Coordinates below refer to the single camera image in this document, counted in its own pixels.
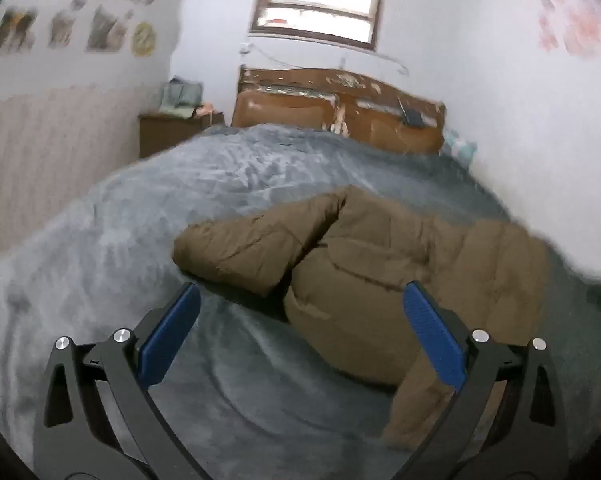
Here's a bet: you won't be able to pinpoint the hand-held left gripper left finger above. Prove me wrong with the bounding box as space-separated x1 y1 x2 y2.
32 281 216 480

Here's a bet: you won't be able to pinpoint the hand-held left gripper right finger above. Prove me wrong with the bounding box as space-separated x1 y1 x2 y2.
385 280 571 480

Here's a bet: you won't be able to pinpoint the brown puffer jacket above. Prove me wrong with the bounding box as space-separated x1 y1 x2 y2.
173 185 554 453

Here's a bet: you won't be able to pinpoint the grey fluffy blanket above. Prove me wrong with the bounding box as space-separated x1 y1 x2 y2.
0 122 601 480

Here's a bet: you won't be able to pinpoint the teal pillow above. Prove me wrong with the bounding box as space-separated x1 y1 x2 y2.
443 127 479 167

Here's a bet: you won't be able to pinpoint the dark wooden nightstand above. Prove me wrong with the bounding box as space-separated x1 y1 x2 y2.
139 111 226 159

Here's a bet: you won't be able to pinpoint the green bag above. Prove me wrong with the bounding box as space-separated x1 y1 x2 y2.
160 77 204 118

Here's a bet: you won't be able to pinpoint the brown wooden headboard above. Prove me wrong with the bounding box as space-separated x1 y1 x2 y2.
230 65 446 156

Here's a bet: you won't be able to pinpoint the round yellow wall sticker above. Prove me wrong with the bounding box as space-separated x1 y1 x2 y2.
132 21 157 57

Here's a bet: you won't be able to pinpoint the white wall cable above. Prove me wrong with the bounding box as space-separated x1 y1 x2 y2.
239 41 411 77

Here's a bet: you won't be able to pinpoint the wall poster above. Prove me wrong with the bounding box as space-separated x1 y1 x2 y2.
48 7 78 50
85 5 131 52
0 7 38 56

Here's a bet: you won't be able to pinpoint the pink wall stickers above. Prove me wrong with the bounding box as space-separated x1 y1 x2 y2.
535 0 601 61

